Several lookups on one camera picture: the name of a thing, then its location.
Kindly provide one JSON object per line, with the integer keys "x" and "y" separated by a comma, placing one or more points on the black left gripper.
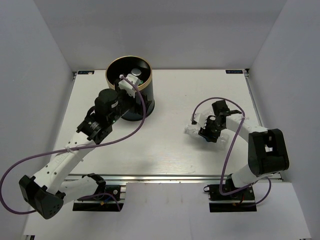
{"x": 133, "y": 100}

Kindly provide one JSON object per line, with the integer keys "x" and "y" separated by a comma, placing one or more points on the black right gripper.
{"x": 205, "y": 132}

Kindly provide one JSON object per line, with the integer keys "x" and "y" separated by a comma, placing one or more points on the clear bottle blue label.
{"x": 193, "y": 132}

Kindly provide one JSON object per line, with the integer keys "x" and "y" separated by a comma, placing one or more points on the clear jar with silver lid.
{"x": 136, "y": 72}

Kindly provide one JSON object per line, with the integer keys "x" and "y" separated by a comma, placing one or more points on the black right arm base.
{"x": 240, "y": 202}

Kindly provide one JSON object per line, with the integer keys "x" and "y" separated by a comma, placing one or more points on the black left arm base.
{"x": 111, "y": 199}

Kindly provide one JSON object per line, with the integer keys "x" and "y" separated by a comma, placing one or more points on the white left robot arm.
{"x": 46, "y": 191}

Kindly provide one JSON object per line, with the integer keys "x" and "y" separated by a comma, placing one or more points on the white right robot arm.
{"x": 267, "y": 152}

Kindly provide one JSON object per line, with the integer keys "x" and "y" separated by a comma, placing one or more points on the dark bin with gold rim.
{"x": 124, "y": 66}

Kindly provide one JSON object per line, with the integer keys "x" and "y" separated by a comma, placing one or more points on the blue sticker left corner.
{"x": 85, "y": 72}

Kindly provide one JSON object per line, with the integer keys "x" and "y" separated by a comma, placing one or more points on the blue sticker corner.
{"x": 234, "y": 71}
{"x": 85, "y": 72}

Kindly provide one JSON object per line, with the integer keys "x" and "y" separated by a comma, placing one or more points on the blue sticker right corner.
{"x": 234, "y": 71}

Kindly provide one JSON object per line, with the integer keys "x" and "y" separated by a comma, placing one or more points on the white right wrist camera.
{"x": 199, "y": 119}

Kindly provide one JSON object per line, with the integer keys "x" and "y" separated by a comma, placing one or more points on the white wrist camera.
{"x": 129, "y": 83}
{"x": 199, "y": 119}

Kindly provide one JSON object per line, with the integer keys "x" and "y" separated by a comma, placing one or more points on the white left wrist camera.
{"x": 129, "y": 83}

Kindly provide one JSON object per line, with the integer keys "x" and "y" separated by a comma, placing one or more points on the aluminium rail front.
{"x": 161, "y": 178}

